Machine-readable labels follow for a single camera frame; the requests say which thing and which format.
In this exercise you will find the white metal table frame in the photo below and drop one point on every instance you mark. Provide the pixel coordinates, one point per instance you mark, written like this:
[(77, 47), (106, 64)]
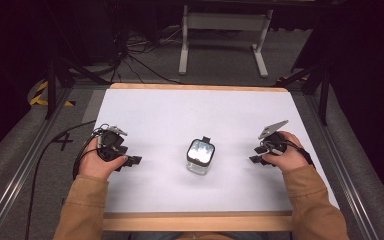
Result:
[(225, 36)]

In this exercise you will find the black tripod stand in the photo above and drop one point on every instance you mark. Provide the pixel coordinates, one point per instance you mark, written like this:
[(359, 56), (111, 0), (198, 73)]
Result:
[(316, 76), (63, 66)]

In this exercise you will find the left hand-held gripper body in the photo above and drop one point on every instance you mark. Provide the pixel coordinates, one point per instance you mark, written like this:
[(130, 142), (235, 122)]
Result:
[(110, 143)]

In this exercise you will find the person's right hand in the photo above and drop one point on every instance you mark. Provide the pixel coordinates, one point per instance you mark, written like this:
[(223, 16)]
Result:
[(290, 155)]

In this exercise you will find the clear jar with black lid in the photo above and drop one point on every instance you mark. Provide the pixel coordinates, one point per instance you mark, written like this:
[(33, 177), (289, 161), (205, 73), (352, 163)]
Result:
[(200, 156)]

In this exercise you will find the aluminium floor rail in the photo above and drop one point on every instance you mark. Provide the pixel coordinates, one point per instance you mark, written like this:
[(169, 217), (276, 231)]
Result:
[(16, 173), (343, 166)]

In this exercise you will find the person's left hand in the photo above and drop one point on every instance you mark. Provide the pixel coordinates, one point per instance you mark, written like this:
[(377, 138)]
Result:
[(96, 163)]

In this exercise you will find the yellow black hazard tape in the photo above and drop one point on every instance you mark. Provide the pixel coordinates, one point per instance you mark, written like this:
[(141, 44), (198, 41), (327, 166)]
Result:
[(45, 96)]

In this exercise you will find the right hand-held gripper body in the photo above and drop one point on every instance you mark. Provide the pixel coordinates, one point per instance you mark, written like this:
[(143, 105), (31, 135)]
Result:
[(272, 138)]

